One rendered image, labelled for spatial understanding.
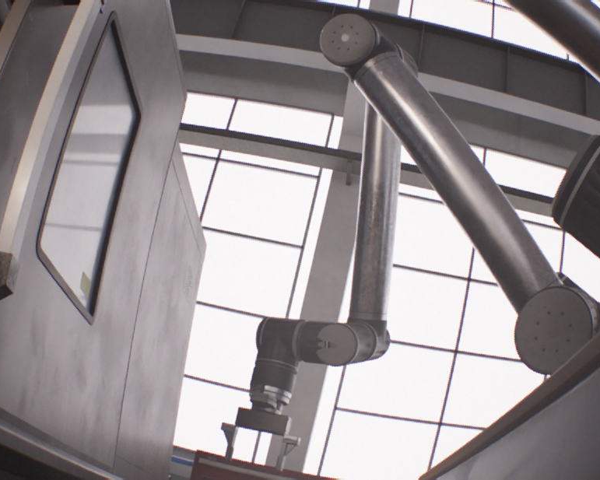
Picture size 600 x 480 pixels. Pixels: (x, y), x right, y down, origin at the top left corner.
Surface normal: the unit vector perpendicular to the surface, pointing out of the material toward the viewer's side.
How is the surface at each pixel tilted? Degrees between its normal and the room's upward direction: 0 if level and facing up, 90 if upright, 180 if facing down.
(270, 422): 90
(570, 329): 111
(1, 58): 90
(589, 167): 102
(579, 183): 116
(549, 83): 90
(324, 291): 90
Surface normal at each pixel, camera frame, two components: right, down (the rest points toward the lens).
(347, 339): -0.32, -0.12
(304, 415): -0.01, -0.39
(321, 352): -0.50, -0.01
